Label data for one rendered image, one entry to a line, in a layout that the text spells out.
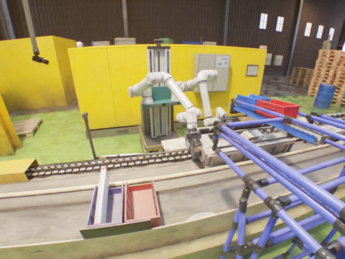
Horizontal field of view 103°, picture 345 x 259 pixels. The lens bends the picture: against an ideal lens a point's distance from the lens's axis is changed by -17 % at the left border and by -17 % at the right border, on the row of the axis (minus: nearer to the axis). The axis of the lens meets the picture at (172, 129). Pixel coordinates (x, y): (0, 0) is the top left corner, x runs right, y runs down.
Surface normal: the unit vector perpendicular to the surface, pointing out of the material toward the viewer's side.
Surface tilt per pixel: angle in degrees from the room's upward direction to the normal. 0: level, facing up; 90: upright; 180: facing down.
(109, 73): 90
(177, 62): 90
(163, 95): 90
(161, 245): 89
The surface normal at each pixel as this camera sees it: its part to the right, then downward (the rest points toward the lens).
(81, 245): 0.22, 0.41
